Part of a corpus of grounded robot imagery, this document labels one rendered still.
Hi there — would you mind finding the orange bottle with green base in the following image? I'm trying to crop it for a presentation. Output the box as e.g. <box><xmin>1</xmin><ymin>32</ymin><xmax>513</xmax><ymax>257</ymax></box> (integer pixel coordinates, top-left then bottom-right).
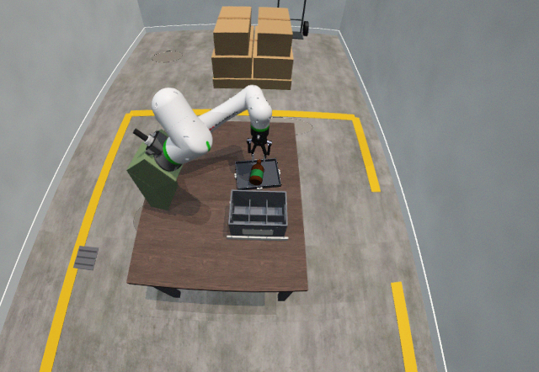
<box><xmin>249</xmin><ymin>159</ymin><xmax>264</xmax><ymax>185</ymax></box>

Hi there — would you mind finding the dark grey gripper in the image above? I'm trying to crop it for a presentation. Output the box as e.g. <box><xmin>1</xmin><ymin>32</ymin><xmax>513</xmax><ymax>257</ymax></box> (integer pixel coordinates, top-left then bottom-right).
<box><xmin>247</xmin><ymin>137</ymin><xmax>272</xmax><ymax>162</ymax></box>

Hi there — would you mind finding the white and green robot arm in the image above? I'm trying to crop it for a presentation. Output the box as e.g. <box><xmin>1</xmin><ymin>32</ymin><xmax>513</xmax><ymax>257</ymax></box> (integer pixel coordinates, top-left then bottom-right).
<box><xmin>133</xmin><ymin>85</ymin><xmax>272</xmax><ymax>172</ymax></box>

